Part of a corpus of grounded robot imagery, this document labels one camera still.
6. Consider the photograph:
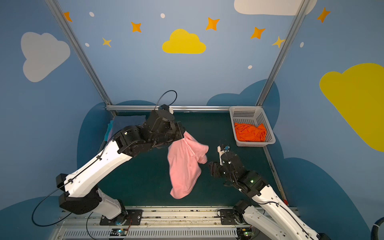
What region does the green circuit board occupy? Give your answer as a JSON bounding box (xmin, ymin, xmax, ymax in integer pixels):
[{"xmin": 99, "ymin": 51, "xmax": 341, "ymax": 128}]
[
  {"xmin": 110, "ymin": 229, "xmax": 129, "ymax": 237},
  {"xmin": 236, "ymin": 228, "xmax": 255, "ymax": 240}
]

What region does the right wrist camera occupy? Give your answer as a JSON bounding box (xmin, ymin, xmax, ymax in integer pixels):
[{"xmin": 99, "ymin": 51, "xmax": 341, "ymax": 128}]
[{"xmin": 217, "ymin": 145, "xmax": 231, "ymax": 157}]

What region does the left green circuit board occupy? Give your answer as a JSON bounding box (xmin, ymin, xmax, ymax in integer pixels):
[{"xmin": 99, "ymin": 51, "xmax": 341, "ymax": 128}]
[{"xmin": 110, "ymin": 229, "xmax": 129, "ymax": 237}]

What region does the white plastic laundry basket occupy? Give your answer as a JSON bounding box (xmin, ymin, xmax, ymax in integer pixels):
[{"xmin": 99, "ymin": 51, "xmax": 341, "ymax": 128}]
[{"xmin": 229, "ymin": 106, "xmax": 276, "ymax": 148}]

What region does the aluminium frame right post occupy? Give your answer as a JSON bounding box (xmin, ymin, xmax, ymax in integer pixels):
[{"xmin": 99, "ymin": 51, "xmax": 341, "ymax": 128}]
[{"xmin": 256, "ymin": 0, "xmax": 311, "ymax": 107}]

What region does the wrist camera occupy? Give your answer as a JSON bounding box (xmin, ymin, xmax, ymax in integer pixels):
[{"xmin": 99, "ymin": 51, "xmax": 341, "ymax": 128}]
[
  {"xmin": 158, "ymin": 104, "xmax": 174, "ymax": 115},
  {"xmin": 217, "ymin": 145, "xmax": 231, "ymax": 157}
]

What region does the aluminium frame post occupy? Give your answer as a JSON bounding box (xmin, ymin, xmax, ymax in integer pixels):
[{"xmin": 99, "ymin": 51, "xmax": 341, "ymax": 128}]
[
  {"xmin": 256, "ymin": 0, "xmax": 311, "ymax": 107},
  {"xmin": 45, "ymin": 0, "xmax": 113, "ymax": 107}
]

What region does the aluminium frame back crossbar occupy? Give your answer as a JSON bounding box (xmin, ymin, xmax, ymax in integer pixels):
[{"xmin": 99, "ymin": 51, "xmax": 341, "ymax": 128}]
[{"xmin": 106, "ymin": 105, "xmax": 231, "ymax": 112}]

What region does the pink t shirt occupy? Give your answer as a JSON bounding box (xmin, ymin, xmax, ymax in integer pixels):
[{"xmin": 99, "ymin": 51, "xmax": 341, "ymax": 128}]
[{"xmin": 167, "ymin": 132, "xmax": 209, "ymax": 199}]

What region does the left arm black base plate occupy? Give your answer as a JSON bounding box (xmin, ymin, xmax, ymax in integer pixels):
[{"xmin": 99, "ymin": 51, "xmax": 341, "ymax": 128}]
[{"xmin": 100, "ymin": 210, "xmax": 143, "ymax": 226}]

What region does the right green circuit board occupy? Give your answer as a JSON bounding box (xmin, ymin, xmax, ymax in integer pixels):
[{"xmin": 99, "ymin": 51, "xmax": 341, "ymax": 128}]
[{"xmin": 236, "ymin": 228, "xmax": 255, "ymax": 240}]

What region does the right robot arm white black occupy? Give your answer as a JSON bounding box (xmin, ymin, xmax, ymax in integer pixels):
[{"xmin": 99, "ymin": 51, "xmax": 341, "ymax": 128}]
[{"xmin": 209, "ymin": 147, "xmax": 330, "ymax": 240}]

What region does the folded grey blue t shirt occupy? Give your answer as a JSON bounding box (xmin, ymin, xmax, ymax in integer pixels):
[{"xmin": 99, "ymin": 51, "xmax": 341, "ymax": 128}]
[{"xmin": 112, "ymin": 115, "xmax": 146, "ymax": 136}]

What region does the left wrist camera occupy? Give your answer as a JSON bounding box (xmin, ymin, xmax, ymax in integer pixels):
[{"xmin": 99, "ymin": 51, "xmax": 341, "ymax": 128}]
[{"xmin": 158, "ymin": 104, "xmax": 174, "ymax": 115}]

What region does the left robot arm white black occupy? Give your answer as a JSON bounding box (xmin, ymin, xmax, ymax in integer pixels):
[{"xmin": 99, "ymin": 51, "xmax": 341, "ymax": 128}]
[{"xmin": 56, "ymin": 105, "xmax": 185, "ymax": 225}]

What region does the orange t shirt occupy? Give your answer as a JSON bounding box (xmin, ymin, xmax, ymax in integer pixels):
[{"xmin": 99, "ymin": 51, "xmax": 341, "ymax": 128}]
[{"xmin": 235, "ymin": 123, "xmax": 267, "ymax": 142}]

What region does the folded teal t shirt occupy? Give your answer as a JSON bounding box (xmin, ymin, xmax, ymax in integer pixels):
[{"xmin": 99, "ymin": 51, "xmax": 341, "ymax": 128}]
[{"xmin": 104, "ymin": 120, "xmax": 114, "ymax": 142}]

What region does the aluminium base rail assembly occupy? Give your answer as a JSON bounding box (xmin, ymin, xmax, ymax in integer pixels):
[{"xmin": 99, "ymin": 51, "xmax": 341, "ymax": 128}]
[{"xmin": 50, "ymin": 206, "xmax": 270, "ymax": 240}]

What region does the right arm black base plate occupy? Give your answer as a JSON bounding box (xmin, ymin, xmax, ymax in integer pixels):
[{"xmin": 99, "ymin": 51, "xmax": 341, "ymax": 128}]
[{"xmin": 219, "ymin": 209, "xmax": 241, "ymax": 225}]

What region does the black hose bottom right corner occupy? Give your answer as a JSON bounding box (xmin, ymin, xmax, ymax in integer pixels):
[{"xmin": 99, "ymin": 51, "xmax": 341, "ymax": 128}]
[{"xmin": 370, "ymin": 216, "xmax": 384, "ymax": 240}]

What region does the aluminium frame left post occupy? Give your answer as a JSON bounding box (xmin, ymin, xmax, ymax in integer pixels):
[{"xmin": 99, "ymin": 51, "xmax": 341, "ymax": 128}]
[{"xmin": 45, "ymin": 0, "xmax": 113, "ymax": 107}]

